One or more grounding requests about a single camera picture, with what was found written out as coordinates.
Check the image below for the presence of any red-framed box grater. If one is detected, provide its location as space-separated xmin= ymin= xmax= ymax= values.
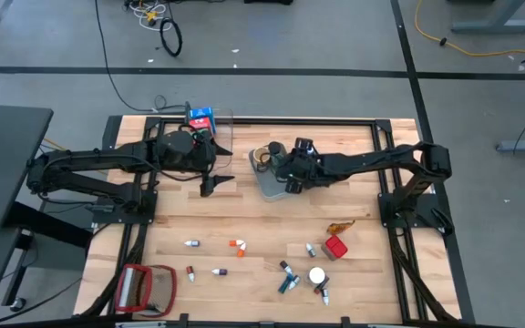
xmin=114 ymin=262 xmax=178 ymax=319

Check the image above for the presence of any blue cereal box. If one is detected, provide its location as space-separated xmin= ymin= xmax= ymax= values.
xmin=189 ymin=107 xmax=216 ymax=122

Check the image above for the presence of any black desk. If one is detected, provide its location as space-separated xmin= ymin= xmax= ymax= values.
xmin=0 ymin=102 xmax=55 ymax=233

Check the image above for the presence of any light grey plastic bin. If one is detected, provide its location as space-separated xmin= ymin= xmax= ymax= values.
xmin=247 ymin=148 xmax=291 ymax=204

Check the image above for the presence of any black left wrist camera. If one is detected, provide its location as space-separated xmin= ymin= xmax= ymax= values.
xmin=159 ymin=130 xmax=196 ymax=161

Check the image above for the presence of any black desk leg frame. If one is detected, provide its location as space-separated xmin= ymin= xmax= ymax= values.
xmin=0 ymin=200 xmax=95 ymax=315

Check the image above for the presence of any coiled black cable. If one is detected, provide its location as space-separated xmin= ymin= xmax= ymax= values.
xmin=159 ymin=16 xmax=184 ymax=58

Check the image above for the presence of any red-capped spice jar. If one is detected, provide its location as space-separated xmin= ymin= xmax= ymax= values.
xmin=320 ymin=234 xmax=349 ymax=261

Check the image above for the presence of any white and yellow cable bundle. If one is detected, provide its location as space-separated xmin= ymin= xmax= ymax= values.
xmin=123 ymin=0 xmax=175 ymax=33

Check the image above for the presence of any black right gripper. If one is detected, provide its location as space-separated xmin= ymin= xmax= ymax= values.
xmin=281 ymin=136 xmax=325 ymax=196

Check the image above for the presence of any white-lid spice jar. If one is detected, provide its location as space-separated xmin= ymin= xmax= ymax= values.
xmin=307 ymin=266 xmax=326 ymax=286

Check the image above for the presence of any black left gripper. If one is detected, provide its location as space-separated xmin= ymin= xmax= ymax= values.
xmin=192 ymin=134 xmax=236 ymax=198

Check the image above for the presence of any clear plastic bin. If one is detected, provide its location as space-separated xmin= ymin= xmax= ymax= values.
xmin=183 ymin=107 xmax=235 ymax=169

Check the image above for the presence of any yellow extension cable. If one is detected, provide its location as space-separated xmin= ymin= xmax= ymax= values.
xmin=414 ymin=0 xmax=525 ymax=58

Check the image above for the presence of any long black floor cable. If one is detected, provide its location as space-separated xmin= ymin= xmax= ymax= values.
xmin=93 ymin=0 xmax=190 ymax=114

